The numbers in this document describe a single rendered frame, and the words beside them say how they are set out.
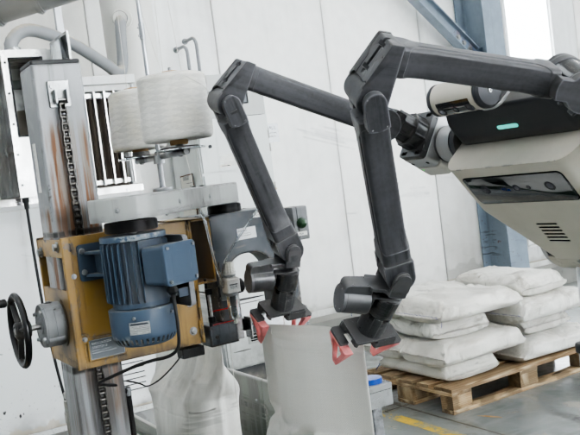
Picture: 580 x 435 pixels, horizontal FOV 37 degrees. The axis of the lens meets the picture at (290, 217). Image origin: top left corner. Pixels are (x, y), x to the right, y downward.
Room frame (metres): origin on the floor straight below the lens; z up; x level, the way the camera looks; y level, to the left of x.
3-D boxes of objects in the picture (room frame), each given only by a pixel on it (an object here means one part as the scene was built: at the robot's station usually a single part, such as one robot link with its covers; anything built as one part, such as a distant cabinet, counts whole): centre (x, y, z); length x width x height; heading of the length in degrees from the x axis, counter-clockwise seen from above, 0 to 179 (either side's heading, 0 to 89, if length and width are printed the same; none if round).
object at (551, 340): (5.25, -1.42, 0.20); 0.67 x 0.43 x 0.15; 120
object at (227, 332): (2.19, 0.22, 1.04); 0.08 x 0.06 x 0.05; 120
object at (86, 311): (2.16, 0.45, 1.18); 0.34 x 0.25 x 0.31; 120
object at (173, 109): (2.02, 0.24, 1.61); 0.17 x 0.17 x 0.17
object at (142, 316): (1.94, 0.36, 1.21); 0.15 x 0.15 x 0.25
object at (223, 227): (2.36, 0.17, 1.21); 0.30 x 0.25 x 0.30; 30
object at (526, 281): (5.45, -1.32, 0.56); 0.67 x 0.43 x 0.15; 30
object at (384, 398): (2.27, -0.16, 0.81); 0.08 x 0.08 x 0.06; 30
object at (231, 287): (2.15, 0.17, 1.14); 0.05 x 0.04 x 0.16; 120
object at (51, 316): (2.05, 0.60, 1.14); 0.11 x 0.06 x 0.11; 30
